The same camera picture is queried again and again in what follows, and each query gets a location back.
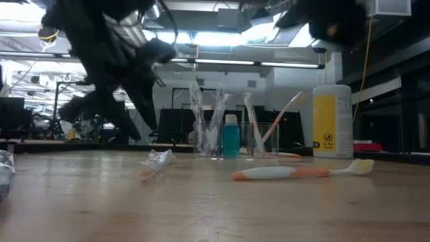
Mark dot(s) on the red box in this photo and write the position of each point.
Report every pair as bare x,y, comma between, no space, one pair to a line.
367,147

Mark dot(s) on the black background monitor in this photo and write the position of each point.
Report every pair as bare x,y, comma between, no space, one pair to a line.
11,112

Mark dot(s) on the white yellow wipes canister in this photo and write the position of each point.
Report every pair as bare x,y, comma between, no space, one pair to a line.
342,121

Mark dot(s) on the black ceiling spotlight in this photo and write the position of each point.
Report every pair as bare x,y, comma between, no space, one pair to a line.
35,79

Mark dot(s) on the black gantry frame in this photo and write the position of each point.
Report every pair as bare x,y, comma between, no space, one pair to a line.
179,89

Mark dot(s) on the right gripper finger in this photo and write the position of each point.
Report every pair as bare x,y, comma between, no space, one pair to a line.
297,18

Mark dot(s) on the grey wall vent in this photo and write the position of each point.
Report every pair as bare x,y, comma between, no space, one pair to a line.
251,83

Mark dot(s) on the orange white toothbrush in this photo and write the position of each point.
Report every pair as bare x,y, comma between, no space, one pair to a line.
268,173
295,101

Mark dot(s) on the clear acrylic organizer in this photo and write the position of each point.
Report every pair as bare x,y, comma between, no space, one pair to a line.
276,144

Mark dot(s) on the white ceiling vent box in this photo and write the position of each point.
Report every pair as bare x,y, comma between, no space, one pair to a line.
393,7

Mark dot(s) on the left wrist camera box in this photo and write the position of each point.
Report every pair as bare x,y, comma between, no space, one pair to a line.
158,50

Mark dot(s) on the grey ceiling box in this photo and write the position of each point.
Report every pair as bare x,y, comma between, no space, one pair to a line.
228,18

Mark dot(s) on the plastic at edge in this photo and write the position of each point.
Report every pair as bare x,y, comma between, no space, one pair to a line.
6,174

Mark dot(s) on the small plastic wrapper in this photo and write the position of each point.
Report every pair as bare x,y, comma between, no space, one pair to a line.
156,163

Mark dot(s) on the black bar with light tubes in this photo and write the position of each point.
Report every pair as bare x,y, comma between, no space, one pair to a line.
235,62

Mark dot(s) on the teal mouthwash bottle white cap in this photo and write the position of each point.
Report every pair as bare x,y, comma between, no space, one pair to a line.
231,141

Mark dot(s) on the black partition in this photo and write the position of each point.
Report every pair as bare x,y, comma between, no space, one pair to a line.
178,124

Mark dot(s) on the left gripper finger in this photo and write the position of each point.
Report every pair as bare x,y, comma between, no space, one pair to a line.
124,117
144,97

